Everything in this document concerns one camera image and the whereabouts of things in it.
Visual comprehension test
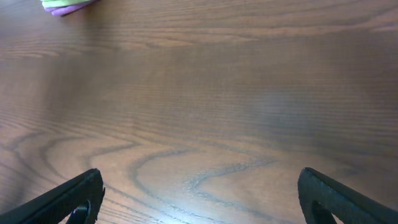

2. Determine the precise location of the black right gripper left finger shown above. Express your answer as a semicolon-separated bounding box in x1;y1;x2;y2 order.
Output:
1;169;105;224

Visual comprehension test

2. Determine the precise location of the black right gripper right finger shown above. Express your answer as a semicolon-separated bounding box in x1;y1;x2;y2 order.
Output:
297;167;397;224

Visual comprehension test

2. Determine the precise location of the bottom purple folded cloth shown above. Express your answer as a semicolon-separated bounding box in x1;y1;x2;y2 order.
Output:
43;0;97;16

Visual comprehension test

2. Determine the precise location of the lower green folded cloth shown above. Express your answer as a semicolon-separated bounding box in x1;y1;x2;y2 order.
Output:
41;0;89;8

